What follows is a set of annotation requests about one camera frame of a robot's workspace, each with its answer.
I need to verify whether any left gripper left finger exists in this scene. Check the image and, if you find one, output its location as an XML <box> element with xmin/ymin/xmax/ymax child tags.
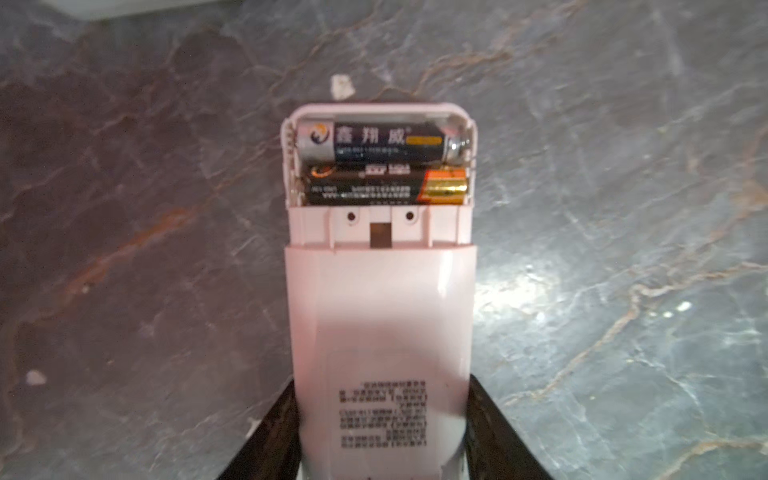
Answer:
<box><xmin>217</xmin><ymin>380</ymin><xmax>300</xmax><ymax>480</ymax></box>

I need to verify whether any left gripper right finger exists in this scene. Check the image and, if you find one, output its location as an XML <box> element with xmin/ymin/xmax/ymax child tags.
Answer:
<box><xmin>464</xmin><ymin>375</ymin><xmax>553</xmax><ymax>480</ymax></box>

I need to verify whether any black gold AAA battery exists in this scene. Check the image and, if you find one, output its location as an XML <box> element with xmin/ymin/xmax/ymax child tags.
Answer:
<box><xmin>302</xmin><ymin>164</ymin><xmax>470</xmax><ymax>206</ymax></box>

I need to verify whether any white remote orange button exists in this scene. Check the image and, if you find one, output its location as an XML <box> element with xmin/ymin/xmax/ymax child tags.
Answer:
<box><xmin>39</xmin><ymin>0</ymin><xmax>241</xmax><ymax>21</ymax></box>

